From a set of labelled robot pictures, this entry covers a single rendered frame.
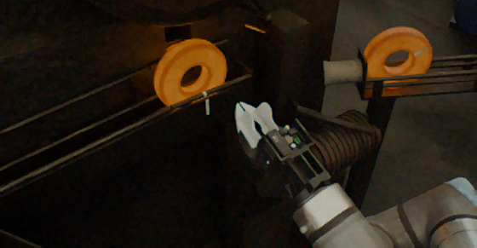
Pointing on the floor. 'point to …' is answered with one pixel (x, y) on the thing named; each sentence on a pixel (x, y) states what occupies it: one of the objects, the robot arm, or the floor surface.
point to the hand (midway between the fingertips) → (241, 111)
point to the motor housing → (337, 155)
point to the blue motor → (466, 9)
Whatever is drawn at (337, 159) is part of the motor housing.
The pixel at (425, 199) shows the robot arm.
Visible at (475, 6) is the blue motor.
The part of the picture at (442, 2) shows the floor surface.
